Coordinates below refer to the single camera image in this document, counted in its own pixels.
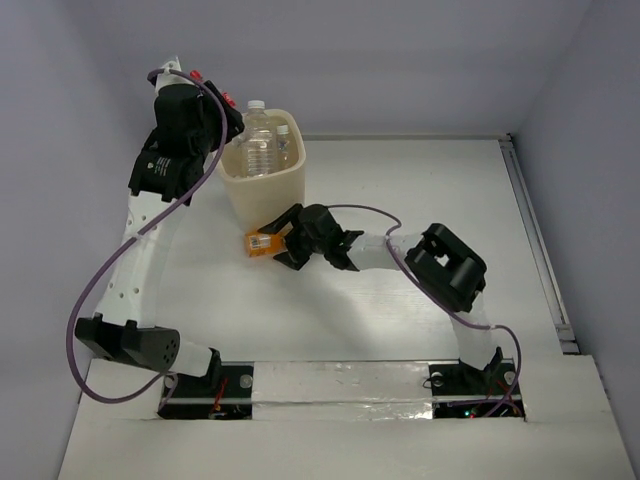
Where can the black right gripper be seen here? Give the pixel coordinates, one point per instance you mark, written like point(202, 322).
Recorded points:
point(294, 259)

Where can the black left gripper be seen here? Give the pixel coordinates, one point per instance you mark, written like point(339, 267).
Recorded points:
point(226, 118)

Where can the orange juice bottle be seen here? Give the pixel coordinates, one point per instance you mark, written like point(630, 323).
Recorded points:
point(263, 244)

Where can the large clear square bottle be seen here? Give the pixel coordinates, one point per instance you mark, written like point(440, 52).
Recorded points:
point(259, 153)

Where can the slim clear white-cap bottle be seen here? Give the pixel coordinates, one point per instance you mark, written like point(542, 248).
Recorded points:
point(283, 140)

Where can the red cap clear bottle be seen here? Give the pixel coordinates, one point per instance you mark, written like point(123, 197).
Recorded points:
point(235, 121)

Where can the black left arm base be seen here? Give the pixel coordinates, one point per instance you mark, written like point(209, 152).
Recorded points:
point(229, 397)

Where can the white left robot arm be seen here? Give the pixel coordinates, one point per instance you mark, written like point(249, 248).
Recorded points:
point(123, 328)

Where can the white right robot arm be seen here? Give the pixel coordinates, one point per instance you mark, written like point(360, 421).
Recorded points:
point(436, 260)

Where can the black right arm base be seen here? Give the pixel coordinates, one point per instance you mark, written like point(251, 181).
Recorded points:
point(462, 392)

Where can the cream plastic bin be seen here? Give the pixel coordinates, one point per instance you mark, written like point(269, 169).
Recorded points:
point(259, 200)

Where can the silver tape strip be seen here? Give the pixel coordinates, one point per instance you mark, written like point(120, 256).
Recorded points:
point(341, 391)

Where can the aluminium side rail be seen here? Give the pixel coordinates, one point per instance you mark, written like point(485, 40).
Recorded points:
point(550, 286)

